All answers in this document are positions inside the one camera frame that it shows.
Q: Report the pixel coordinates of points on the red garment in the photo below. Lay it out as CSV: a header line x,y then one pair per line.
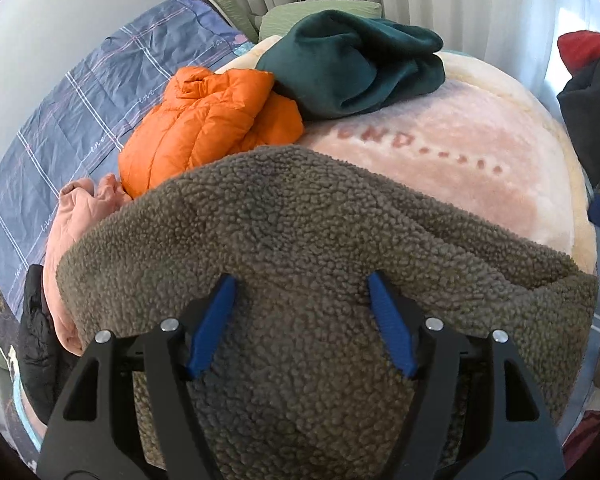
x,y
590,47

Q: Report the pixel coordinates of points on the black down jacket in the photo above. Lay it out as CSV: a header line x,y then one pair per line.
x,y
37,340

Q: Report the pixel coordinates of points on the brown fleece jacket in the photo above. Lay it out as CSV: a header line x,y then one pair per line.
x,y
305,220

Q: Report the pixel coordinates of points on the dark grey garment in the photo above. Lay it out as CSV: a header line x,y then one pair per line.
x,y
595,105

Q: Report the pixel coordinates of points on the orange down jacket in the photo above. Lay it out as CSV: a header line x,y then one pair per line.
x,y
200,125

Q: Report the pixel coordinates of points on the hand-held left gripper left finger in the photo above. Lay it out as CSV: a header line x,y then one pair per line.
x,y
212,330

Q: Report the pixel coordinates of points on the blue plaid bedsheet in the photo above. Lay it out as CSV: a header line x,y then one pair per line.
x,y
80,100

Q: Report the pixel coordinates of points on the pink garment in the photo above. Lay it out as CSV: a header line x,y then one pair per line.
x,y
70,230

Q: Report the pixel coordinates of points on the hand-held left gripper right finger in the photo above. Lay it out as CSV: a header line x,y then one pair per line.
x,y
392,325

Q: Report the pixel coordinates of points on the pink plush blanket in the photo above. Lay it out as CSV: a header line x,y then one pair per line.
x,y
455,125

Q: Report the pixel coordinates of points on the dark green fleece garment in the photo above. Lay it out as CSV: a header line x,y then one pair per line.
x,y
350,60

